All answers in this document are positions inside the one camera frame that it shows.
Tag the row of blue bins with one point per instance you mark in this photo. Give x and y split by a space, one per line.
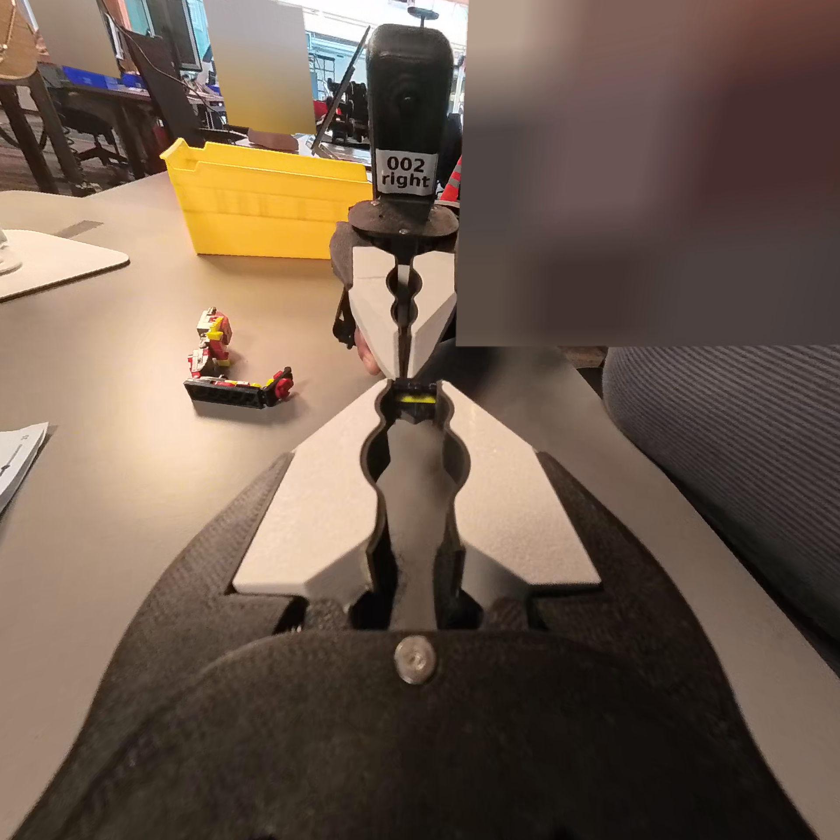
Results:
98 79

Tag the black office chair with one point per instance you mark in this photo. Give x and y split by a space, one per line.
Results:
98 138

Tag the white lamp base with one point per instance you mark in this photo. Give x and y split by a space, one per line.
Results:
59 262

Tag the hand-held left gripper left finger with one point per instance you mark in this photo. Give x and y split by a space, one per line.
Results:
315 518

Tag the red black yellow brick model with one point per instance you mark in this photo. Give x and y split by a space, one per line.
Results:
216 354

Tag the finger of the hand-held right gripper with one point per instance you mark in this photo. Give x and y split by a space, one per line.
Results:
436 295
374 295

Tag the black monitor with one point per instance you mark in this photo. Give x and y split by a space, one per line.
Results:
164 92

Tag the dragon cover instruction booklet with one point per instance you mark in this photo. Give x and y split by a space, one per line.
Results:
19 466

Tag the yellow plastic bin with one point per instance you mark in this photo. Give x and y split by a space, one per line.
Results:
262 203

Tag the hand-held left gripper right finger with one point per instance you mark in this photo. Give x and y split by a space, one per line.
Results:
518 518

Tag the black brick with red pins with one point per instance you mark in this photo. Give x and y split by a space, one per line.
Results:
415 412

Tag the person's grey sweater torso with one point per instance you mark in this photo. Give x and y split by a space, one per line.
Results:
735 446

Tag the person's right hand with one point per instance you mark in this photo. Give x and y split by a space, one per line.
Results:
367 354

